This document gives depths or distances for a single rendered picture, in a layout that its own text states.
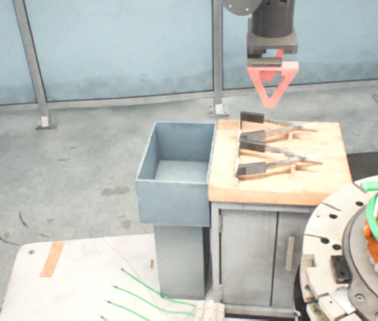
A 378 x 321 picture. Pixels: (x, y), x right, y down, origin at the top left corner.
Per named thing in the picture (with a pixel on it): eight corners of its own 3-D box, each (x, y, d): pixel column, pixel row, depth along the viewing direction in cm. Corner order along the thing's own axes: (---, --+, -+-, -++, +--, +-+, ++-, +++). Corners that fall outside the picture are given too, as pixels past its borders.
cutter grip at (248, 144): (239, 148, 77) (239, 140, 76) (240, 146, 77) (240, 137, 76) (265, 154, 76) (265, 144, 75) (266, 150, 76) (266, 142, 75)
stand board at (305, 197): (208, 201, 73) (208, 188, 72) (217, 130, 88) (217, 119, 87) (352, 208, 71) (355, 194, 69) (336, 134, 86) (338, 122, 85)
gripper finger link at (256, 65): (245, 115, 72) (247, 53, 67) (245, 91, 78) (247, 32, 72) (294, 116, 71) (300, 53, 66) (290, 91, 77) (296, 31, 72)
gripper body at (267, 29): (247, 57, 68) (249, 3, 64) (247, 29, 77) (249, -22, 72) (297, 57, 68) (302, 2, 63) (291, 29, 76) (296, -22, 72)
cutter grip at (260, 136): (240, 144, 78) (240, 135, 77) (239, 141, 79) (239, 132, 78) (265, 140, 78) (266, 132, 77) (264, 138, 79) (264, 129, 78)
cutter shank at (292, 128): (265, 138, 78) (265, 134, 78) (263, 135, 79) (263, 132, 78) (301, 130, 79) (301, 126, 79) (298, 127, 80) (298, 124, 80)
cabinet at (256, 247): (213, 317, 88) (210, 200, 73) (220, 241, 103) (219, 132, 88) (328, 326, 86) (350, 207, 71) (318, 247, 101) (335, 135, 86)
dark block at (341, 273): (342, 259, 56) (344, 251, 55) (349, 284, 53) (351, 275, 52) (329, 260, 56) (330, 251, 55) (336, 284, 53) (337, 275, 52)
